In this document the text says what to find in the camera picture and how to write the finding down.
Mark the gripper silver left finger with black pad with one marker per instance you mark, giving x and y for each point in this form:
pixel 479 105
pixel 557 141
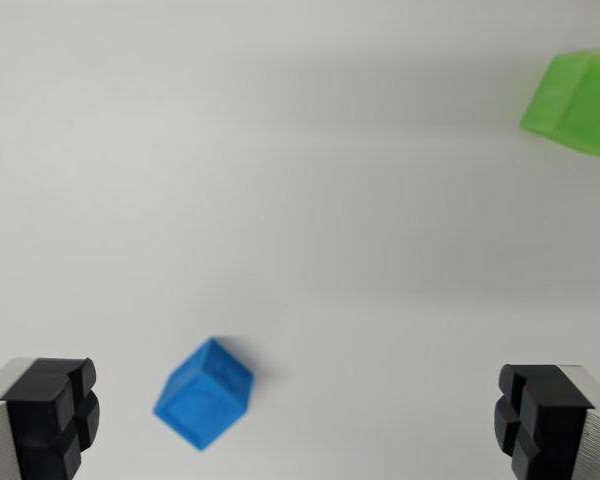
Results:
pixel 35 415

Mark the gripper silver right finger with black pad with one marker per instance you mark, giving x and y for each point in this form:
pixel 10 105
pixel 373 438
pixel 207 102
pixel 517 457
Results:
pixel 555 420

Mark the green embossed rubber cube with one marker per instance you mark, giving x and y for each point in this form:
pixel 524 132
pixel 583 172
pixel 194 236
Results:
pixel 575 110

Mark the blue embossed rubber cube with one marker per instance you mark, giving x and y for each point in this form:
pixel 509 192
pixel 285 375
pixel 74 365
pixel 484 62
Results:
pixel 202 395

